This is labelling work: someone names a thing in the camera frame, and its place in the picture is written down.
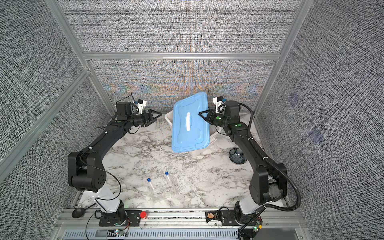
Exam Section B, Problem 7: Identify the brown tag on rail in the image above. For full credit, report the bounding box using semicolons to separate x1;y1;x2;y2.
205;211;220;223

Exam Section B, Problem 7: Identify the dark patterned ceramic bowl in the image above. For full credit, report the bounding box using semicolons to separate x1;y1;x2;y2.
229;148;247;165

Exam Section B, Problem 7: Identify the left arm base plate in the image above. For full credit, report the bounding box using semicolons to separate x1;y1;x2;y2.
99;210;142;227

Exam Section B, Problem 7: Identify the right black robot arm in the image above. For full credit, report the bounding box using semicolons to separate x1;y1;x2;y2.
199;101;302;226

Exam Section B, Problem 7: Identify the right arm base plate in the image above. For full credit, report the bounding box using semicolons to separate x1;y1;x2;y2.
219;209;241;227

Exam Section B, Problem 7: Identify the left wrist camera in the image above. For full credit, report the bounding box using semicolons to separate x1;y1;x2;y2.
135;99;147;115

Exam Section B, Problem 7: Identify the white plastic storage bin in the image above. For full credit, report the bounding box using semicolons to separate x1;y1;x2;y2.
164;109;223;157

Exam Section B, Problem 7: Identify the blue plastic bin lid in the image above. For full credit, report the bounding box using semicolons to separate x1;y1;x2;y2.
172;92;210;153

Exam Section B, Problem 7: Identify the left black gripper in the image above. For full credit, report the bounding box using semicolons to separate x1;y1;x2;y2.
127;109;162;128

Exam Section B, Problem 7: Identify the black round microphone puck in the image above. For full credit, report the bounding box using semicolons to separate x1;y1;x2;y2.
71;208;86;219

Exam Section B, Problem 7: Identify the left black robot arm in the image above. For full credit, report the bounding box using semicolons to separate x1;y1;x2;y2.
68;99;162;226

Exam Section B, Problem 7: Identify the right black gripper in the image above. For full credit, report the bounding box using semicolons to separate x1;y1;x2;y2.
199;109;230;128

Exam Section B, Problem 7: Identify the red emergency stop button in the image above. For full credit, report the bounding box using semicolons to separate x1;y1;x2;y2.
140;211;148;219

